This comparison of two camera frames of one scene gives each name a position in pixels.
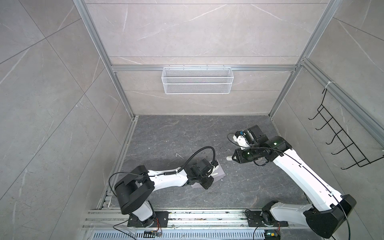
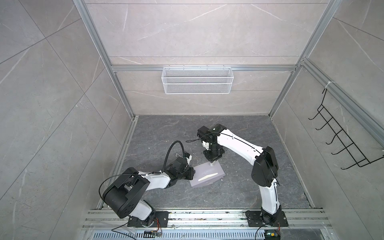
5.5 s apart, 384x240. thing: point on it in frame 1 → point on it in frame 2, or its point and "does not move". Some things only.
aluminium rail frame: [113, 218] does not move
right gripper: [240, 158] → [212, 158]
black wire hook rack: [359, 157] does not move
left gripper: [208, 184] → [192, 171]
